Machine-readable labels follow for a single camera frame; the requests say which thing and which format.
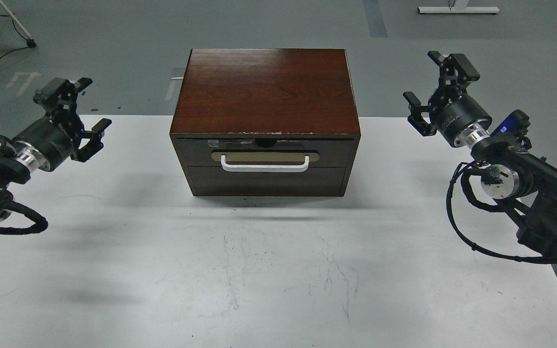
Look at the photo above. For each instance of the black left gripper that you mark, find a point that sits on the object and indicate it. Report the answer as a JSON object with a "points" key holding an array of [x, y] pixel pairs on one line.
{"points": [[60, 134]]}

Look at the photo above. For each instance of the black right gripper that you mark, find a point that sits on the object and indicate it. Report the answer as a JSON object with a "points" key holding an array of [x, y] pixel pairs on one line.
{"points": [[462, 122]]}

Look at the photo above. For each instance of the wooden drawer with white handle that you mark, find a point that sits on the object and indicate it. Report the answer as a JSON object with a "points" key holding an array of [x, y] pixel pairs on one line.
{"points": [[208, 152]]}

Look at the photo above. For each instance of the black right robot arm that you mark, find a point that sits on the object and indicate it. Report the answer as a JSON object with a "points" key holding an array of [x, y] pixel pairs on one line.
{"points": [[503, 176]]}

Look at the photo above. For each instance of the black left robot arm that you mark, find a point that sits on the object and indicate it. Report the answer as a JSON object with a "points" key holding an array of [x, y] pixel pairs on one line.
{"points": [[16, 218]]}

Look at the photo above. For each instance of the dark wooden cabinet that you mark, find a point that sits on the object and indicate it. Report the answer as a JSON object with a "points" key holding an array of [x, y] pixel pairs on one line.
{"points": [[267, 95]]}

